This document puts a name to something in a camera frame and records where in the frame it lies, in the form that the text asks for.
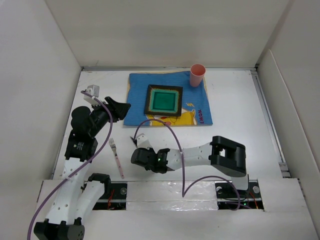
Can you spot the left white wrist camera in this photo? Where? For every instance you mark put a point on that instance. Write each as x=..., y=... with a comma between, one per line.
x=93, y=91

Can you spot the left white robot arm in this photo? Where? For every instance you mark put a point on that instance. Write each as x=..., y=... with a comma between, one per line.
x=62, y=214

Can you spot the fork with pink handle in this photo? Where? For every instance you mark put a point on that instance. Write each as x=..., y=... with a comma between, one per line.
x=114, y=150

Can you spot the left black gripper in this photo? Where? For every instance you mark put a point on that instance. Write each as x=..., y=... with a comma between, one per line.
x=119, y=109

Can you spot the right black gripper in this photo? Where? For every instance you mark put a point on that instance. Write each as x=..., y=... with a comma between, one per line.
x=150, y=149

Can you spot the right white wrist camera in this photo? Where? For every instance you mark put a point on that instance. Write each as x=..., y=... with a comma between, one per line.
x=143, y=142

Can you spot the blue Pikachu placemat cloth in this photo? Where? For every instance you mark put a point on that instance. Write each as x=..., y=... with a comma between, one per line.
x=195, y=109

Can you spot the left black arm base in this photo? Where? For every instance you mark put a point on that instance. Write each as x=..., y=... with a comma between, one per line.
x=115, y=200

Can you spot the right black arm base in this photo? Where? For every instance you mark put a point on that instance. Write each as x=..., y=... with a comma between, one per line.
x=249, y=199

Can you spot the orange plastic cup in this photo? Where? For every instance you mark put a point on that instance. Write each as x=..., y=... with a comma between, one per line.
x=197, y=72

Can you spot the square green ceramic plate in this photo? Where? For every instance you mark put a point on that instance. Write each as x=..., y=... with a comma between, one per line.
x=164, y=100

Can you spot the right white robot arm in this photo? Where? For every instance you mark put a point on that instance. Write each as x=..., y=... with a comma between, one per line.
x=225, y=155

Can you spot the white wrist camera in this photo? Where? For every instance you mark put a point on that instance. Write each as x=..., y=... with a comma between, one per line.
x=143, y=142
x=93, y=91

